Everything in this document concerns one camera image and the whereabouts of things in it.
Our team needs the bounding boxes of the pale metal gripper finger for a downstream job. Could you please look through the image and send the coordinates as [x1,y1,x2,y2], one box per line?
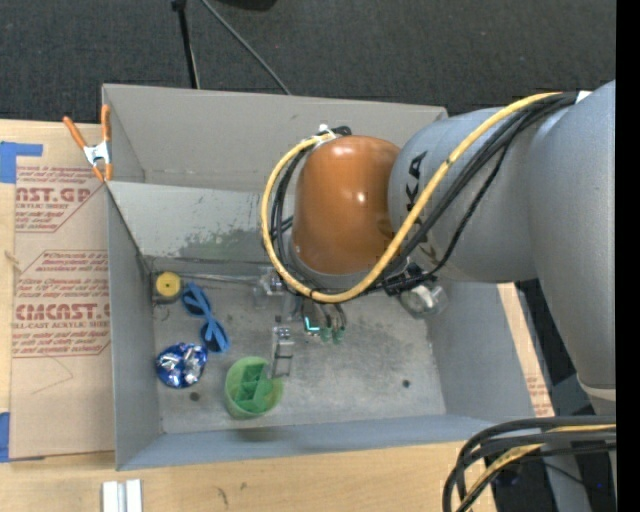
[252,267,286,307]
[271,326,295,380]

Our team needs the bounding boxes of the green plastic cup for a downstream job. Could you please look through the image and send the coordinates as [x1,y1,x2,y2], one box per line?
[223,355,285,420]

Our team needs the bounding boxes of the grey metal bin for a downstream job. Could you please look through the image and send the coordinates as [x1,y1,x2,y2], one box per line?
[101,83,539,472]

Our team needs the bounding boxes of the blue sunglasses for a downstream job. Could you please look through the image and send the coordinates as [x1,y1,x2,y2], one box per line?
[180,282,232,354]

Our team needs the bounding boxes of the yellow round tape roll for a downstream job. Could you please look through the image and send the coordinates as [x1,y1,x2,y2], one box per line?
[153,270,184,304]

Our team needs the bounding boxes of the blue shiny foil ball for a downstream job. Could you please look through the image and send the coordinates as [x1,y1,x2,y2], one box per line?
[155,341,209,389]

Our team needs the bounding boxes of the brown cardboard board red print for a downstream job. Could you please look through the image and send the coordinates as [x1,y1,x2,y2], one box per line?
[0,118,556,464]

